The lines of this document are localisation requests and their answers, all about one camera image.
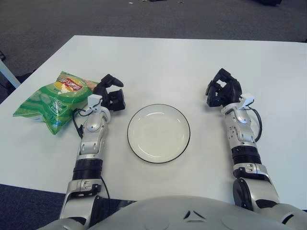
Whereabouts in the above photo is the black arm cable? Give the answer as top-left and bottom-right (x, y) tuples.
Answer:
(249, 107), (262, 142)
(72, 108), (111, 200)

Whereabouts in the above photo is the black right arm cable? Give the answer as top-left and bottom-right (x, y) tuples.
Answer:
(249, 107), (262, 142)

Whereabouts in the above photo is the grey robot torso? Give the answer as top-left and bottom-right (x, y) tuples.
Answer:
(88, 195), (292, 230)

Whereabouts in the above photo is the white plate with black rim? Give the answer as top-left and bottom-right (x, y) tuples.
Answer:
(127, 103), (192, 165)

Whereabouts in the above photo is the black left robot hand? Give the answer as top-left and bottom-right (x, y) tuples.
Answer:
(93, 74), (127, 111)

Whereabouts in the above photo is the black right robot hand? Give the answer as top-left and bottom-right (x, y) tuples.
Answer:
(205, 68), (242, 108)

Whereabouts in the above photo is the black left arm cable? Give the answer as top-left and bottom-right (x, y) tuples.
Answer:
(72, 108), (111, 200)

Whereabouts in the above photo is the green potato chips bag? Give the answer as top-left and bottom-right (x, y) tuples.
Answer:
(12, 70), (100, 135)

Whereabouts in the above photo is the white neighbouring desk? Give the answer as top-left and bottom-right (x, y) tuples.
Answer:
(0, 57), (21, 90)

